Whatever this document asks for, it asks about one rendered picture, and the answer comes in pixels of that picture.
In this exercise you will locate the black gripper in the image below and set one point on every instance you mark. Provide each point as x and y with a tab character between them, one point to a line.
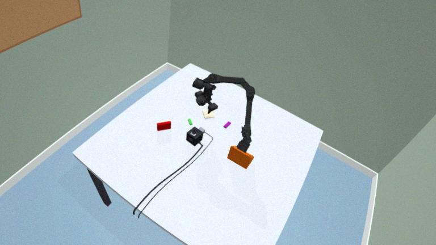
211	106

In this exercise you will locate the purple flat bar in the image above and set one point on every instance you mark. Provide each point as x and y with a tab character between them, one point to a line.
227	124

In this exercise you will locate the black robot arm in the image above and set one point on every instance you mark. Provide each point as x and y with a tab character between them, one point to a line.
212	78

